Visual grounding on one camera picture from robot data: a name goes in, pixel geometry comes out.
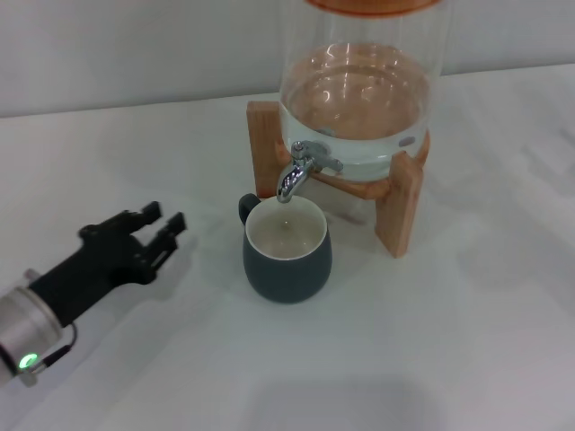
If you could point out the clear glass water dispenser jar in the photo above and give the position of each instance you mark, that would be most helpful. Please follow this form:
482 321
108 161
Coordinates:
359 90

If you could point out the round wooden jar lid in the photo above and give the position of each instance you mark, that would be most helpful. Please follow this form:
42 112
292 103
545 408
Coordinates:
368 6

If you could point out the wooden dispenser stand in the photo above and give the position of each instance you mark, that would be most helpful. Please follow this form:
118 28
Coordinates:
402 211

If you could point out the dark cup with white inside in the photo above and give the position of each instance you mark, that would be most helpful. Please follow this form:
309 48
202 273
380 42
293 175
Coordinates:
287 278

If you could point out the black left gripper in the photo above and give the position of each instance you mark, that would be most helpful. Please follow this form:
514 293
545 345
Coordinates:
90 269

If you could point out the chrome metal faucet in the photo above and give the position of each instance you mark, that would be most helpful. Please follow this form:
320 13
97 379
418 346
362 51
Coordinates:
294 175

